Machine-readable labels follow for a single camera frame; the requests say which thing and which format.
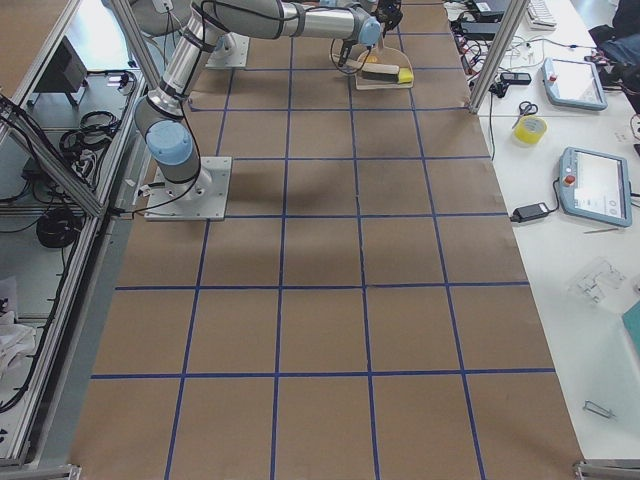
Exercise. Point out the beige plastic dustpan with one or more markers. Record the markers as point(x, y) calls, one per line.
point(386, 55)

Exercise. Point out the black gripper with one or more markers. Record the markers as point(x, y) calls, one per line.
point(391, 10)
point(344, 50)

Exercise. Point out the clear plastic package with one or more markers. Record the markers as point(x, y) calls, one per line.
point(601, 284)

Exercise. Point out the far teach pendant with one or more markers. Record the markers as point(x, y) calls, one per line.
point(574, 84)

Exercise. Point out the yellow tape roll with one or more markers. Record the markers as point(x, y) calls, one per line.
point(529, 129)

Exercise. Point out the near teach pendant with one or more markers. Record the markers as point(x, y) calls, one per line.
point(595, 186)

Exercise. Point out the black handled scissors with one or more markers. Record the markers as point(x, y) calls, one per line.
point(525, 108)

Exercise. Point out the teach pendant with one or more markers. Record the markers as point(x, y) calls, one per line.
point(595, 186)
point(574, 84)

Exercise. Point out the yellow toy cheese wedge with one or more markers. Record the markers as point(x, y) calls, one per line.
point(405, 76)

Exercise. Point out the beige hand brush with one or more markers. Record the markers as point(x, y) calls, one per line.
point(375, 71)

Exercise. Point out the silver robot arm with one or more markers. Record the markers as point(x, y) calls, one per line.
point(159, 115)

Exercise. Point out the aluminium frame post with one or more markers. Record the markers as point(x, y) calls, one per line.
point(502, 40)

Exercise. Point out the black power adapter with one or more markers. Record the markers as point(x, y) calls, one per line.
point(530, 212)

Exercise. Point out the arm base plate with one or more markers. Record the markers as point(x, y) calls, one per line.
point(207, 199)
point(231, 51)

